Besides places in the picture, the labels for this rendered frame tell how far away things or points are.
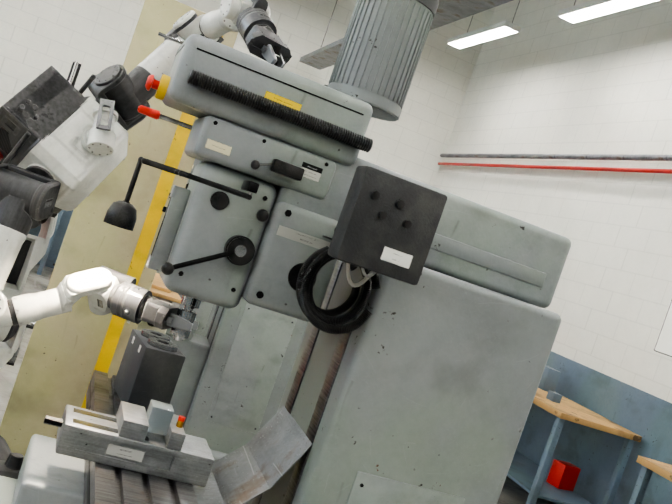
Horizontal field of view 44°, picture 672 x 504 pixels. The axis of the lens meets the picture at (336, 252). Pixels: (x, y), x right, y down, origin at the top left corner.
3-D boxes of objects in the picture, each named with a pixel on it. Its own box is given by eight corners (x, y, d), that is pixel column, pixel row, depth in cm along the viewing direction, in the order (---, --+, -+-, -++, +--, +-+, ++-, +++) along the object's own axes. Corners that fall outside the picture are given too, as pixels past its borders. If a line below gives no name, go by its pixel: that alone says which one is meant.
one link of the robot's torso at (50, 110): (-54, 173, 222) (-12, 112, 196) (27, 104, 244) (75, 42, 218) (32, 249, 230) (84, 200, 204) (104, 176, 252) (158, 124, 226)
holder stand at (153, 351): (124, 409, 234) (147, 342, 233) (112, 386, 254) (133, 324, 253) (165, 418, 239) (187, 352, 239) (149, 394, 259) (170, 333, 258)
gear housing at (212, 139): (193, 154, 190) (207, 112, 189) (182, 154, 213) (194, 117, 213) (326, 202, 200) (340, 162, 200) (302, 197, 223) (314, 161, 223)
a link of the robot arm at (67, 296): (115, 282, 204) (58, 296, 199) (117, 304, 211) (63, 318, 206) (108, 263, 208) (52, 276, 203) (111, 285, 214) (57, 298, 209)
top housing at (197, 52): (166, 97, 186) (190, 27, 186) (158, 103, 211) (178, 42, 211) (356, 168, 200) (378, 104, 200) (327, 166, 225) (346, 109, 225)
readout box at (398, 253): (336, 259, 175) (369, 164, 175) (325, 254, 184) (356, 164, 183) (420, 287, 181) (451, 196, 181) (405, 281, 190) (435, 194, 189)
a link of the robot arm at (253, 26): (277, 76, 213) (263, 51, 220) (299, 46, 209) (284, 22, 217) (238, 57, 204) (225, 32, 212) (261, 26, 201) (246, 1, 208)
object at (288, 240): (244, 303, 197) (280, 199, 196) (228, 287, 220) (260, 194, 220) (317, 325, 203) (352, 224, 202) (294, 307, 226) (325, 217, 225)
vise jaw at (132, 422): (118, 436, 187) (123, 419, 187) (115, 416, 201) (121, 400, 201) (144, 442, 189) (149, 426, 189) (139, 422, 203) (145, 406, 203)
